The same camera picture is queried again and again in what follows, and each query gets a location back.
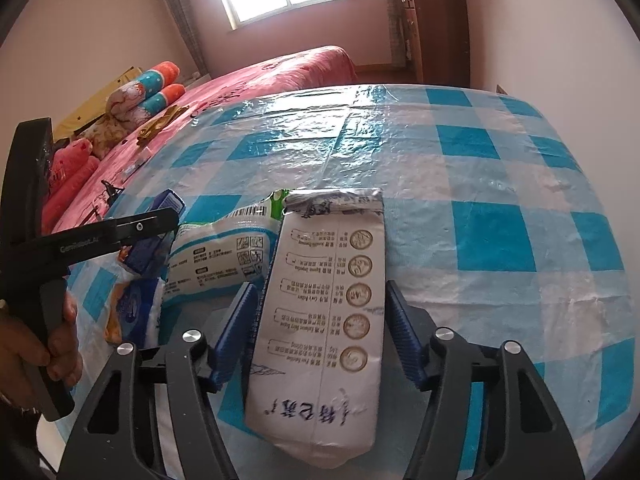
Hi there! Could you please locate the person's left hand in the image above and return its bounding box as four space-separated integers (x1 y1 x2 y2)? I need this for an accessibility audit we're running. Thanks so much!
0 291 84 411

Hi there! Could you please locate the rolled floral quilt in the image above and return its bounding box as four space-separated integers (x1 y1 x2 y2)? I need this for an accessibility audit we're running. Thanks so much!
75 61 187 157

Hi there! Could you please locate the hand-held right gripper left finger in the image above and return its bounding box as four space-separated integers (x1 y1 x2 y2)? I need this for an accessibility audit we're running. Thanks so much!
59 281 261 480

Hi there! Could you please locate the white green printed packet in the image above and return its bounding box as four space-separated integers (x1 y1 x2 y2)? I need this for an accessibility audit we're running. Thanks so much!
164 189 292 308

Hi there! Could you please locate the blue checked plastic tablecloth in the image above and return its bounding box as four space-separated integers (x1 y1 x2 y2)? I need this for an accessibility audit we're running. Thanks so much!
55 82 630 480

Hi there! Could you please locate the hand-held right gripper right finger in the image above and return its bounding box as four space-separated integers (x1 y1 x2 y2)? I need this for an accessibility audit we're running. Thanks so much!
385 280 586 480

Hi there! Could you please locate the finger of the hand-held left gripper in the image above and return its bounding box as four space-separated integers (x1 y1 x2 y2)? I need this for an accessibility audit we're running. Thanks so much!
107 189 187 236
119 234 175 282

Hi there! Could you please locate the crumpled brown wrapper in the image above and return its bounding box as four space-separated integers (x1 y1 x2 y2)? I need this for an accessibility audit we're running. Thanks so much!
137 105 189 143

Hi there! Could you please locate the yellow headboard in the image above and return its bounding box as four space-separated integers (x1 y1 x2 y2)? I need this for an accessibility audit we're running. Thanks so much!
52 66 143 142

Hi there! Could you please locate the brown wooden cabinet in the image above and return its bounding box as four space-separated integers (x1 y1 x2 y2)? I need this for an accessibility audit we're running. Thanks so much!
399 0 472 90

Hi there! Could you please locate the white pouch with round emblems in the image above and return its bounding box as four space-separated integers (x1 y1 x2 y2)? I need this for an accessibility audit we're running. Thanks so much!
244 186 390 470

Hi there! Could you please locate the orange blue tissue pack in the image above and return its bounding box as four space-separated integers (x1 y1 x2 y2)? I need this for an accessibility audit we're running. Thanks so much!
106 260 165 345

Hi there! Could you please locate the pink bed with blanket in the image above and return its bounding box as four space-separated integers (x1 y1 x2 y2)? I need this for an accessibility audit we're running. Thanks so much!
42 45 358 235

